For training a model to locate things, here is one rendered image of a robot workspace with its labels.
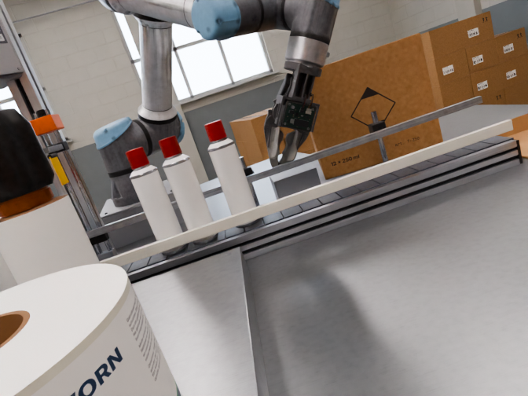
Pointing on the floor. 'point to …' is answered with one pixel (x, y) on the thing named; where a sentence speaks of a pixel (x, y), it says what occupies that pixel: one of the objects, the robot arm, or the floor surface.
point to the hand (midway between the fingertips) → (277, 166)
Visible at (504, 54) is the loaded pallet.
